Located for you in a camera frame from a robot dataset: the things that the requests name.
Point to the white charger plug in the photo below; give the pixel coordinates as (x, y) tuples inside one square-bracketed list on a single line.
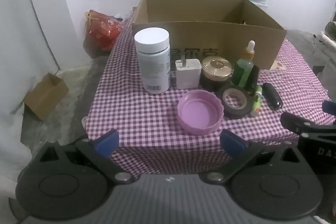
[(187, 74)]

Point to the black tape roll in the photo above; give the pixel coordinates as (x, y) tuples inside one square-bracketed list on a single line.
[(236, 113)]

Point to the green lip balm tube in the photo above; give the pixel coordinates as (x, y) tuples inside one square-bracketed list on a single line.
[(256, 100)]

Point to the white plastic bottle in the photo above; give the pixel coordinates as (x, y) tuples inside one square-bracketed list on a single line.
[(153, 66)]

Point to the large cardboard box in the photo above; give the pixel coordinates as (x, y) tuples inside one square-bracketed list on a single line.
[(204, 35)]

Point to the gold lid jar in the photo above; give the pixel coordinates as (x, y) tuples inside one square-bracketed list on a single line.
[(216, 66)]

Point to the white cloth bundle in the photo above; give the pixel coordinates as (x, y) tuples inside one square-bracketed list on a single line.
[(319, 39)]

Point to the black cylinder tube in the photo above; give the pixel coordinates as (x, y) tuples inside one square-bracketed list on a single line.
[(254, 77)]

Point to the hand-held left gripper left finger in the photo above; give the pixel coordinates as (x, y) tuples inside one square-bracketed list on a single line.
[(107, 141)]

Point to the small cardboard box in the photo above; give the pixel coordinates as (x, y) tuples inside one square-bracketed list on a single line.
[(47, 95)]

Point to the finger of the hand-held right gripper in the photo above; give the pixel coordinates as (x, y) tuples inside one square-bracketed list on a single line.
[(296, 123), (329, 107)]

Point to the red printed bag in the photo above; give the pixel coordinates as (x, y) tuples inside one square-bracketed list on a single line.
[(102, 29)]

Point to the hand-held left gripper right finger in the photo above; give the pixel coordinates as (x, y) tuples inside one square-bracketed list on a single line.
[(232, 144)]

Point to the small black oval case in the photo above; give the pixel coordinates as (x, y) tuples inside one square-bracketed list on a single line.
[(273, 96)]

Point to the green dropper bottle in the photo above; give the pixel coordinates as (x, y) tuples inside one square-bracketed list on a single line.
[(242, 71)]

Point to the purple checked tablecloth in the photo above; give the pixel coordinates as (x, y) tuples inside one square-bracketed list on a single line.
[(136, 113)]

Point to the wicker basket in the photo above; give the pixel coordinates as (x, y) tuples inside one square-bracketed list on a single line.
[(331, 29)]

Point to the purple plastic lid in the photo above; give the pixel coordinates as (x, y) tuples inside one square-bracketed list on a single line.
[(199, 113)]

